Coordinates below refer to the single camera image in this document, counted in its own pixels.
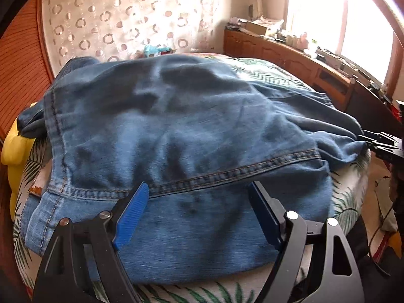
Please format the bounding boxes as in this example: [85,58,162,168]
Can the cardboard box on cabinet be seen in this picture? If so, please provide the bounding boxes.
[245,21,270,36]

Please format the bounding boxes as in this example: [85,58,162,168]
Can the wooden chair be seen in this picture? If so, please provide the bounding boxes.
[345,75,400,127]

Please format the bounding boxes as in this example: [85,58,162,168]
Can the window with wooden frame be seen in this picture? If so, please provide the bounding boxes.
[286,0,403,98]

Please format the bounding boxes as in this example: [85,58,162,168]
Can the yellow Pikachu plush toy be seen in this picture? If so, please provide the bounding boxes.
[1,119,35,222]

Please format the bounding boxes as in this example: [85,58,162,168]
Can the wooden louvered wardrobe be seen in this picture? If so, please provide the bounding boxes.
[0,0,54,140]

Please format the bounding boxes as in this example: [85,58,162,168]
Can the wooden side cabinet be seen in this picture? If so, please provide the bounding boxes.
[223,28,402,114]

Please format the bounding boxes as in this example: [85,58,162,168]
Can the light blue denim jeans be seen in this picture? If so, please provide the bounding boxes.
[17,53,368,285]

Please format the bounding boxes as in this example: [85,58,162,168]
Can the circle pattern sheer curtain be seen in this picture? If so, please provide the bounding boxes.
[42,0,222,74]

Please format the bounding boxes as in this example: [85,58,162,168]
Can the blue item on box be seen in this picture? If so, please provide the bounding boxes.
[143,45,173,58]

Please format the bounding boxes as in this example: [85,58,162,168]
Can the pink figurine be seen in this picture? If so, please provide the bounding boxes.
[296,32,309,51]

